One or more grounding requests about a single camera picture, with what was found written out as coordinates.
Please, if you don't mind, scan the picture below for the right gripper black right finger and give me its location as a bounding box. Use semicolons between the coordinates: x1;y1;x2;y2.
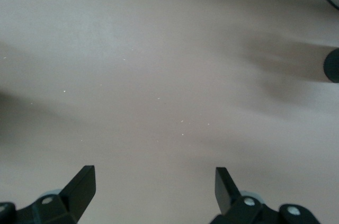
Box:
210;166;323;224

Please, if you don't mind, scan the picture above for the black cylinder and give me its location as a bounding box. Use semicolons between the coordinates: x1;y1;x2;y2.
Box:
323;48;339;84

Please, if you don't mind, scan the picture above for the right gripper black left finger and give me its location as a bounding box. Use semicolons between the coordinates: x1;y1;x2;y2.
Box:
0;165;96;224

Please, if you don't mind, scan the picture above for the brown paper table cover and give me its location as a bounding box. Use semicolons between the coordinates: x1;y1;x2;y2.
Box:
0;0;339;224

